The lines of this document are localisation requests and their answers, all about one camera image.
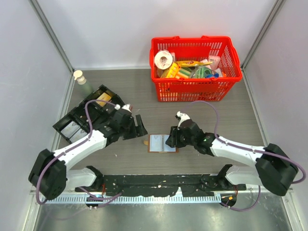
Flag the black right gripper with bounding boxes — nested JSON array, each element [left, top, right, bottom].
[[166, 126, 196, 148]]

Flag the brown leather card holder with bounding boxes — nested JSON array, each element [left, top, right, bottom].
[[143, 134, 179, 153]]

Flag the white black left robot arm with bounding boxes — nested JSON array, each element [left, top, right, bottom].
[[28, 107, 148, 200]]

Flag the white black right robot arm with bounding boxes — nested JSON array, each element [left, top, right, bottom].
[[166, 119, 298, 196]]

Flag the gold card in tray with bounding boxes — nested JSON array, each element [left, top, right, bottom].
[[96, 92, 112, 107]]

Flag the silver card in tray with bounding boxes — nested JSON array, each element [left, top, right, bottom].
[[61, 121, 80, 139], [69, 129, 87, 143]]

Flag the black card organizer tray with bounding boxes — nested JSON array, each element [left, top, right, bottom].
[[53, 85, 125, 144]]

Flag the green soap pump bottle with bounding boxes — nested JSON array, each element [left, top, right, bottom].
[[73, 70, 94, 98]]

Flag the yellow green sponge pack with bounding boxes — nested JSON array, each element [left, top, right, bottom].
[[160, 67, 192, 79]]

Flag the green round package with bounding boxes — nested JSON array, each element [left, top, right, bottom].
[[192, 66, 214, 78]]

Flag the yellow snack packet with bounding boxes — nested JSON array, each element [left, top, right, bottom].
[[175, 61, 213, 67]]

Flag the blue packet in basket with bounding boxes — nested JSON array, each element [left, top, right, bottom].
[[206, 73, 219, 78]]

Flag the pink white box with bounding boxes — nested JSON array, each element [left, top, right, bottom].
[[207, 55, 221, 70]]

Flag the red plastic shopping basket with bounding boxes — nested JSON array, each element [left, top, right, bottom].
[[150, 36, 243, 102]]

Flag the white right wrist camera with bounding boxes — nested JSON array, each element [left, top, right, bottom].
[[175, 111, 191, 128]]

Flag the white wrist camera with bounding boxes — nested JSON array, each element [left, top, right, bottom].
[[175, 111, 191, 128], [114, 104, 132, 113]]

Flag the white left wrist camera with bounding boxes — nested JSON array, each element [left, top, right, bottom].
[[114, 104, 132, 113]]

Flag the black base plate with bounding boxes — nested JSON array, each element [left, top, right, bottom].
[[84, 174, 246, 197]]

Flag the aluminium rail frame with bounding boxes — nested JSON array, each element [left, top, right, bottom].
[[30, 173, 294, 204]]

